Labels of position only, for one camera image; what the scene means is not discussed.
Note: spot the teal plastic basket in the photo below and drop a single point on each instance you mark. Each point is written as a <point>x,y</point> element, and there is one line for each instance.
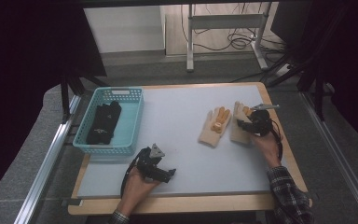
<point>130,121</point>

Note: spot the white table mat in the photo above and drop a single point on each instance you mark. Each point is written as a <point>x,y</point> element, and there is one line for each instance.
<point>174,140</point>

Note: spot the black tripod stand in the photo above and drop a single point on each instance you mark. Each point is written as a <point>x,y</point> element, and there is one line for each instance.
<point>66,90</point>

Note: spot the white power strip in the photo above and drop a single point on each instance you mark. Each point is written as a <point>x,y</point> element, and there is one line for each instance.
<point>282,70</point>

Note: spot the white metal desk frame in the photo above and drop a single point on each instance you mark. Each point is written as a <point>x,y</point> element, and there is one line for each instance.
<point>223,21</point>

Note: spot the person's right hand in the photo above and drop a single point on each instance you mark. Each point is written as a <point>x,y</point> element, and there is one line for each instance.
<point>267,147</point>

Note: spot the white panel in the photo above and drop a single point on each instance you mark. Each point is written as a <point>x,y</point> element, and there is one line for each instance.
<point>124,28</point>

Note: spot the dark curtain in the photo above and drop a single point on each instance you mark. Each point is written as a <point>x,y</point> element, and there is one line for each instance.
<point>28,62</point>
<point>348,62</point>

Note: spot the black glove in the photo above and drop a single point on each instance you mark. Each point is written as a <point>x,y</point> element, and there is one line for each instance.
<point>113,110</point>
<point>101,132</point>

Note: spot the black metal stand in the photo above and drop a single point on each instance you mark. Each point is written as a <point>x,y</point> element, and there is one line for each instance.
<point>318,93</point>

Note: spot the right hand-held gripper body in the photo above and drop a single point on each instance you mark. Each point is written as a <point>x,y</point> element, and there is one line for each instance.
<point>261,123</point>

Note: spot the beige glove with orange palm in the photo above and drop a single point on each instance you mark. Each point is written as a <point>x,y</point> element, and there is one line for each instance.
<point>209,133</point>
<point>236,134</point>

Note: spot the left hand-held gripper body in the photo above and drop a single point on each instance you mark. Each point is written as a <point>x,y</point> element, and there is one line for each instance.
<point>147,163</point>

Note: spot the aluminium rail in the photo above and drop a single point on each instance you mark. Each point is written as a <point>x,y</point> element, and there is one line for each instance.
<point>338,155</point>
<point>45,168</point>

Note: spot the person's left hand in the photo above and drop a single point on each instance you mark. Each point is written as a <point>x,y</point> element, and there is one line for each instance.
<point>136,189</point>

